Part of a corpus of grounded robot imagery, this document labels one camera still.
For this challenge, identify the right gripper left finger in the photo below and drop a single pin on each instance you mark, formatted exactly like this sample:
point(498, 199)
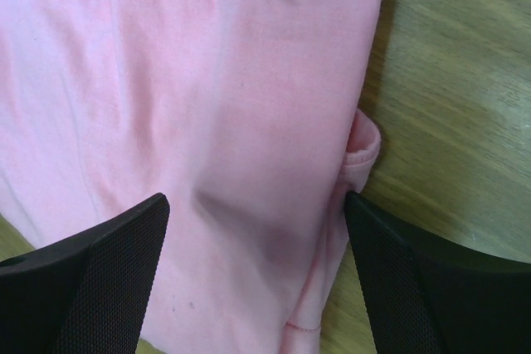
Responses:
point(87, 293)

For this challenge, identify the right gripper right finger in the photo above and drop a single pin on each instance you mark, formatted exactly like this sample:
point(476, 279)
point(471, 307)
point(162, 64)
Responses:
point(426, 294)

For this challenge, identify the pink t shirt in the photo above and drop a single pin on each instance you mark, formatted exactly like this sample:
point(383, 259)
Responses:
point(243, 113)

